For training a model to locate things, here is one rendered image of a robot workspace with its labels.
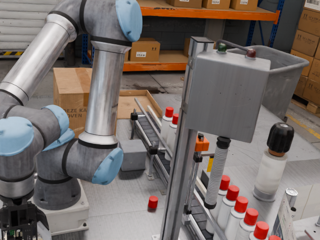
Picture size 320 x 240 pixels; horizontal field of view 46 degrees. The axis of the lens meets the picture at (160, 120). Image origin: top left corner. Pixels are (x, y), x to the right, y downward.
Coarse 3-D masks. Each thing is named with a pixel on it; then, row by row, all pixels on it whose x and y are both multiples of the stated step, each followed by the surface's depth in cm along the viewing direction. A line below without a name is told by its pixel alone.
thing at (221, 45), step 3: (219, 45) 90; (222, 45) 90; (225, 45) 90; (219, 48) 90; (222, 48) 90; (225, 48) 90; (216, 51) 91; (219, 51) 90; (222, 51) 90; (225, 51) 91
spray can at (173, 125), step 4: (176, 116) 148; (172, 120) 149; (176, 120) 148; (172, 124) 149; (176, 124) 149; (172, 128) 149; (176, 128) 148; (168, 132) 152; (172, 132) 150; (168, 136) 152; (172, 136) 150; (168, 140) 152; (172, 140) 151; (168, 144) 153; (172, 144) 152; (168, 156) 155; (168, 160) 155
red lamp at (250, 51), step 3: (249, 51) 89; (252, 51) 88; (255, 51) 89; (246, 54) 90; (249, 54) 89; (252, 54) 89; (255, 54) 89; (246, 57) 89; (249, 57) 89; (252, 57) 89; (255, 57) 89
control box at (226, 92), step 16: (208, 64) 86; (224, 64) 85; (240, 64) 84; (256, 64) 86; (192, 80) 89; (208, 80) 88; (224, 80) 87; (240, 80) 86; (256, 80) 84; (192, 96) 90; (208, 96) 89; (224, 96) 88; (240, 96) 87; (256, 96) 86; (192, 112) 92; (208, 112) 91; (224, 112) 90; (240, 112) 89; (256, 112) 87; (192, 128) 94; (208, 128) 93; (224, 128) 91; (240, 128) 90
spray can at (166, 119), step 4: (168, 108) 154; (172, 108) 154; (168, 112) 153; (172, 112) 154; (164, 116) 155; (168, 116) 154; (172, 116) 155; (164, 120) 154; (168, 120) 154; (164, 124) 155; (168, 124) 154; (164, 128) 156; (168, 128) 155; (160, 132) 158; (164, 132) 156; (164, 136) 157; (164, 140) 158; (160, 144) 160; (160, 152) 161; (164, 152) 160
